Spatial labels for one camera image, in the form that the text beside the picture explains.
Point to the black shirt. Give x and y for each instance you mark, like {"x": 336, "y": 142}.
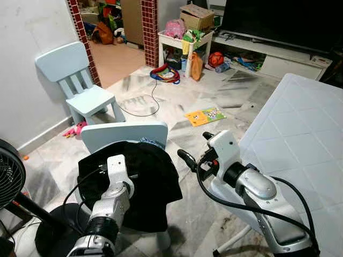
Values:
{"x": 144, "y": 182}

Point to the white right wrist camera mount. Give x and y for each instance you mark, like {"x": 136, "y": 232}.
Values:
{"x": 222, "y": 150}

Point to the pink backpack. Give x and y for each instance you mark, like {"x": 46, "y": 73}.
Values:
{"x": 174, "y": 29}

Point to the white TV stand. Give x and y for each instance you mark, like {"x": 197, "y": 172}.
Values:
{"x": 278, "y": 61}

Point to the orange bag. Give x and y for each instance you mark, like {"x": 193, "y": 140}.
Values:
{"x": 196, "y": 67}

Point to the pink toy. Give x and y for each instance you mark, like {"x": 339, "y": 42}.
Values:
{"x": 75, "y": 129}

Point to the brown bag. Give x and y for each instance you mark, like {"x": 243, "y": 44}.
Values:
{"x": 103, "y": 33}

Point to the blue plaid cloth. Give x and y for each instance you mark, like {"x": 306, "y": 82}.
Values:
{"x": 153, "y": 142}

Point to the yellow children's book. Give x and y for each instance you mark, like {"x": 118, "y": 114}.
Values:
{"x": 206, "y": 116}

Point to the red ball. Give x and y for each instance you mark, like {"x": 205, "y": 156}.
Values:
{"x": 216, "y": 60}

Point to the black television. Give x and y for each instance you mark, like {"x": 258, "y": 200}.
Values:
{"x": 284, "y": 21}

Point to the light blue kid chair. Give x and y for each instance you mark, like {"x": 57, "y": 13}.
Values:
{"x": 123, "y": 134}
{"x": 86, "y": 99}

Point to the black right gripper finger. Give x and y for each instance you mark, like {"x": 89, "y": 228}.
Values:
{"x": 187, "y": 159}

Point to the black standing fan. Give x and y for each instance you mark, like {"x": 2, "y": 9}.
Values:
{"x": 8, "y": 171}

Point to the red blue floor bag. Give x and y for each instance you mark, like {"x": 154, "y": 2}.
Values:
{"x": 166, "y": 74}

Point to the white plastic folding table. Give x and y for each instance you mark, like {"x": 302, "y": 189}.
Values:
{"x": 300, "y": 139}

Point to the small yellow cloth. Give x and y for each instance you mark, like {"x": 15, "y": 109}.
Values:
{"x": 185, "y": 47}

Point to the brown cardboard box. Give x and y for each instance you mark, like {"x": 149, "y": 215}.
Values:
{"x": 197, "y": 19}

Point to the white square side table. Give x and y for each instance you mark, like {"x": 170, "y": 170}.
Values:
{"x": 169, "y": 36}

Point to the green white cloth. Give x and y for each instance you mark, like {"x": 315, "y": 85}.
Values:
{"x": 192, "y": 36}

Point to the beige fridge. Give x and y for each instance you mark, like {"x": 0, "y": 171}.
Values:
{"x": 132, "y": 21}

